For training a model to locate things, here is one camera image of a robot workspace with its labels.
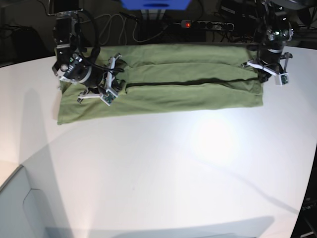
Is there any green T-shirt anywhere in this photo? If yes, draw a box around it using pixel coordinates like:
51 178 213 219
57 44 264 125

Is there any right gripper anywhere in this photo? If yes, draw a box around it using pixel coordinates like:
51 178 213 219
52 53 125 102

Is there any blue plastic box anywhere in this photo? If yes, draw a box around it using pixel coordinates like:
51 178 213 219
120 0 191 10

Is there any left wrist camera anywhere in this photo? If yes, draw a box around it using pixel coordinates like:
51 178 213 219
274 73 289 86

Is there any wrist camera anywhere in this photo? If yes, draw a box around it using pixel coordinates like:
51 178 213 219
274 73 289 86
100 89 118 106

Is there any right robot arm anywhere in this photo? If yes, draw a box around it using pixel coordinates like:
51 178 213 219
49 0 125 106

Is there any white power strip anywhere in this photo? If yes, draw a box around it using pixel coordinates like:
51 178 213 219
180 20 235 32

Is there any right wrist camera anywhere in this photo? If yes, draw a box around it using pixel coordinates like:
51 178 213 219
100 89 118 106

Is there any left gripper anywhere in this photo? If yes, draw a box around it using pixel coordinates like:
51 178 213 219
241 41 292 83

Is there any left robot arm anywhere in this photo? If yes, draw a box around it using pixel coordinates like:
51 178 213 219
241 0 294 86

